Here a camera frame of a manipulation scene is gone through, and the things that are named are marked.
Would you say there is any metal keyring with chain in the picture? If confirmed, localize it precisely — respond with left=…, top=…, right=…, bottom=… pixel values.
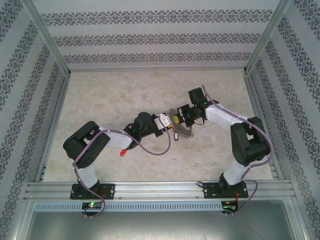
left=167, top=107, right=195, bottom=140

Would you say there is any left controller board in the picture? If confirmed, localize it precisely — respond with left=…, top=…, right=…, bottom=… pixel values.
left=81, top=201, right=104, bottom=210

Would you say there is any controller board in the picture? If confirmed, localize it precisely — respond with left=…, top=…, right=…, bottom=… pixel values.
left=81, top=201, right=104, bottom=210
left=221, top=200, right=239, bottom=214

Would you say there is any right controller board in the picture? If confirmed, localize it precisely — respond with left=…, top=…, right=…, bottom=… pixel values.
left=221, top=200, right=239, bottom=214

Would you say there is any grey metal sheet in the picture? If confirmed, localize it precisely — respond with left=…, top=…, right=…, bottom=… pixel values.
left=23, top=199, right=305, bottom=240

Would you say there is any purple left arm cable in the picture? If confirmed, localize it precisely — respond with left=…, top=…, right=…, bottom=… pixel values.
left=72, top=126, right=173, bottom=218

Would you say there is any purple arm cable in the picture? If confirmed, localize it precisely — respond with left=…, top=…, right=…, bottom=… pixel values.
left=72, top=126, right=173, bottom=218
left=201, top=84, right=275, bottom=216

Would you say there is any aluminium back rail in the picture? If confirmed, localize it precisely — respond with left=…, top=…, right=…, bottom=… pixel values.
left=69, top=66, right=247, bottom=73

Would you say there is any aluminium mounting rail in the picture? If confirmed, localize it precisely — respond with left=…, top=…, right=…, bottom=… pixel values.
left=24, top=181, right=294, bottom=201

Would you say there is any aluminium side rail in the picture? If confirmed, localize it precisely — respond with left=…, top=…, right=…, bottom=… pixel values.
left=243, top=72, right=286, bottom=181
left=34, top=73, right=71, bottom=183

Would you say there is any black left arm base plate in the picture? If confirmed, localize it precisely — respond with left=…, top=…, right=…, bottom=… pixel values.
left=70, top=183, right=116, bottom=200

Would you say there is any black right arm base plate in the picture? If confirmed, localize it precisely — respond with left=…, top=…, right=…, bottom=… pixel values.
left=203, top=181, right=249, bottom=200

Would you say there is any slotted grey cable duct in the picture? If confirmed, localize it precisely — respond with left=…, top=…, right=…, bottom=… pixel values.
left=33, top=201, right=224, bottom=213

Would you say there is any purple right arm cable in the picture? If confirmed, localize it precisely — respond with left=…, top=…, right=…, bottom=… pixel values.
left=201, top=84, right=275, bottom=216

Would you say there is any aluminium frame post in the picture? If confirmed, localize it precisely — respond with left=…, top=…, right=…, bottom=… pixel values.
left=282, top=197, right=317, bottom=240
left=21, top=0, right=72, bottom=76
left=243, top=0, right=293, bottom=76
left=4, top=197, right=35, bottom=240

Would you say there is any aluminium front frame post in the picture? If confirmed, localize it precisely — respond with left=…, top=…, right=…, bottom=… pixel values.
left=4, top=197, right=35, bottom=240
left=282, top=197, right=317, bottom=240

